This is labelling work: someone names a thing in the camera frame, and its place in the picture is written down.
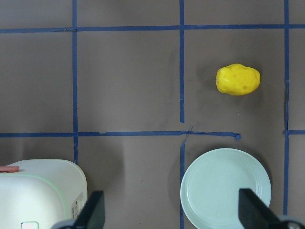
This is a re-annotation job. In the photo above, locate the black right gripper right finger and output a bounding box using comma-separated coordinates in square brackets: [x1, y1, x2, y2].
[238, 188, 305, 229]

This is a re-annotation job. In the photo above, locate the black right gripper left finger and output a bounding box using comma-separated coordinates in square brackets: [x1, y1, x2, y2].
[51, 190, 106, 229]

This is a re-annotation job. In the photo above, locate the cream rice cooker orange handle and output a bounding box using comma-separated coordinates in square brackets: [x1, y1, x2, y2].
[0, 159, 88, 229]

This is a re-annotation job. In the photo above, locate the green plate near right arm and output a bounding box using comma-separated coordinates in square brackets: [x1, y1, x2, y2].
[180, 148, 272, 229]

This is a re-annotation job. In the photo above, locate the yellow toy potato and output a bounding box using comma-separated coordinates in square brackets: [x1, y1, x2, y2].
[215, 63, 261, 96]

